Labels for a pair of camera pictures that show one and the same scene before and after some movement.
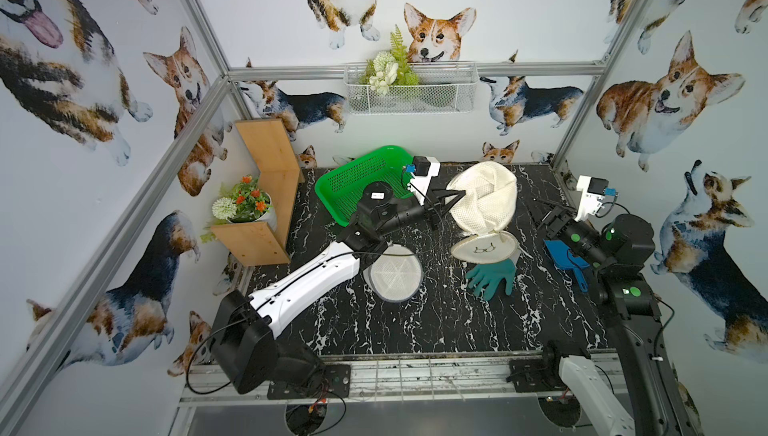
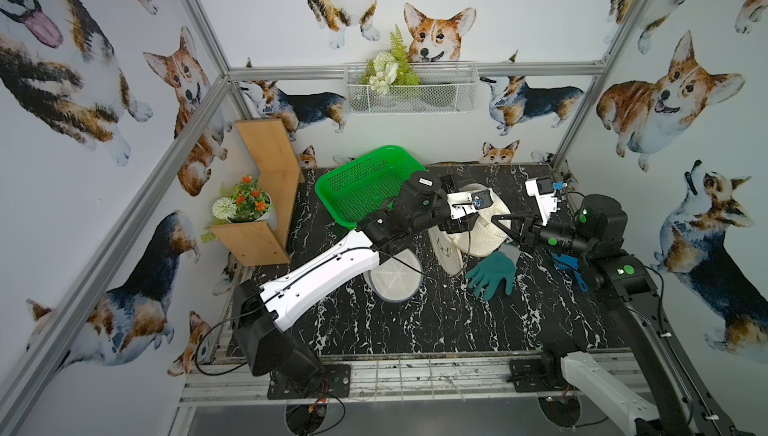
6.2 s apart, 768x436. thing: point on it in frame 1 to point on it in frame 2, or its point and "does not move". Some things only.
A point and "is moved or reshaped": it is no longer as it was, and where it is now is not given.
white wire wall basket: (442, 89) does not move
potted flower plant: (246, 202) does not move
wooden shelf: (257, 243) does not move
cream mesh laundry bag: (485, 211) is moved or reshaped
